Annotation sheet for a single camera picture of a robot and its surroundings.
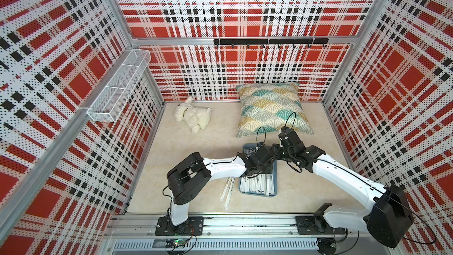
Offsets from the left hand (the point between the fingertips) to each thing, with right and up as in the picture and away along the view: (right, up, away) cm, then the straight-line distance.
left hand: (272, 166), depth 86 cm
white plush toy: (-41, +24, +15) cm, 50 cm away
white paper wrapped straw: (-23, -11, -3) cm, 26 cm away
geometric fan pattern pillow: (0, +30, +9) cm, 31 cm away
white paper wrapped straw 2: (-20, -8, 0) cm, 22 cm away
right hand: (+1, +9, -3) cm, 10 cm away
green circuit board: (-40, -26, -17) cm, 51 cm away
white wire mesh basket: (-85, +31, +5) cm, 91 cm away
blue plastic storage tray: (-5, -9, -2) cm, 10 cm away
